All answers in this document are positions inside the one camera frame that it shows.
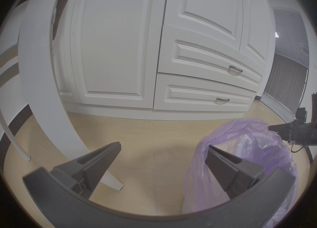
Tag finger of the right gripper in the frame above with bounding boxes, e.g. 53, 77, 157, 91
268, 122, 293, 140

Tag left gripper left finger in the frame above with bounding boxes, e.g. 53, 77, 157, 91
53, 142, 122, 197

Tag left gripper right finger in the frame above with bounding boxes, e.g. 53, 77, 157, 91
205, 144, 266, 200

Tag purple plastic bag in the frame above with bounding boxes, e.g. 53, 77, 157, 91
183, 119, 299, 228

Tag pale grey trash bin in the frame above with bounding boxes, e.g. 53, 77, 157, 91
182, 133, 250, 216

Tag grey curtain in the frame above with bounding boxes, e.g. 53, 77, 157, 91
264, 54, 309, 114

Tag white chair grey cushions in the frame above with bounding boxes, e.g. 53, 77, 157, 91
0, 0, 124, 191

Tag white wardrobe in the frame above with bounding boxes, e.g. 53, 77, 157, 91
51, 0, 275, 121

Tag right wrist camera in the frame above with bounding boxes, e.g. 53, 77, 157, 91
296, 107, 307, 123

